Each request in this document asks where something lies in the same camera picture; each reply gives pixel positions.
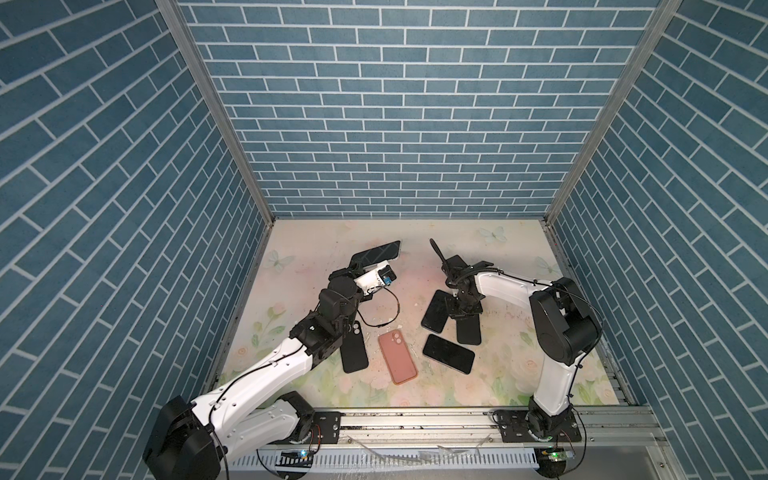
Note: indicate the white vented cable duct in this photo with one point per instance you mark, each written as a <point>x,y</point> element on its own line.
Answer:
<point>391,460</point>

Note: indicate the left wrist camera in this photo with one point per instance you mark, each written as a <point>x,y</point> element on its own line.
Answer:
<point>377,277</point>

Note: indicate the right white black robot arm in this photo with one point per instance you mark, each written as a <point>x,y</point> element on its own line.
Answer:
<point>565,326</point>

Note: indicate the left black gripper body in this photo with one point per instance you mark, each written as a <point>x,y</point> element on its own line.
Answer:
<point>346,278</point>

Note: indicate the black phone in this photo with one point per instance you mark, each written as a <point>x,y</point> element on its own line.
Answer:
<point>436,315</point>
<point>449,354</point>

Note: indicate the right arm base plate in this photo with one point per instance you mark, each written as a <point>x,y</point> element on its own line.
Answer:
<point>522,425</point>

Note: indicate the black phone front right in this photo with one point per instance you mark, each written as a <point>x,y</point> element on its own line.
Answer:
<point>449,354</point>

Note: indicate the black phone case right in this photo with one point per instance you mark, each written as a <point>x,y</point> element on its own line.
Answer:
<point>468,330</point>

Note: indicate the aluminium front rail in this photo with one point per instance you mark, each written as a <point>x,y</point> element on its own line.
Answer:
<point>601,426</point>

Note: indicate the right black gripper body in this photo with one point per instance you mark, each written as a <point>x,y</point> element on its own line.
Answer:
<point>462,306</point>

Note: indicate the black phone case left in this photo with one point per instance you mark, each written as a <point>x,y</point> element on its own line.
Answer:
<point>353,350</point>

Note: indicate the pink phone case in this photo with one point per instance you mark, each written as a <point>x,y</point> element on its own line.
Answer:
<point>397,357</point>

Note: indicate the black phone case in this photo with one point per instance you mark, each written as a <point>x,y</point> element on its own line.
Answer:
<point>468,330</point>
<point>353,350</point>

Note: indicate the black phone screen up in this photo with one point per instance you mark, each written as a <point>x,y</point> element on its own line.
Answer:
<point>368,258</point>

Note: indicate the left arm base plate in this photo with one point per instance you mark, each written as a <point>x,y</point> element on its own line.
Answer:
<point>323,427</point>

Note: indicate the black phone centre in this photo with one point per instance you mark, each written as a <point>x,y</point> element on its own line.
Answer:
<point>436,315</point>

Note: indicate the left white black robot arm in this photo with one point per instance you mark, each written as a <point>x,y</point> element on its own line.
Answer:
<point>194,439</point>

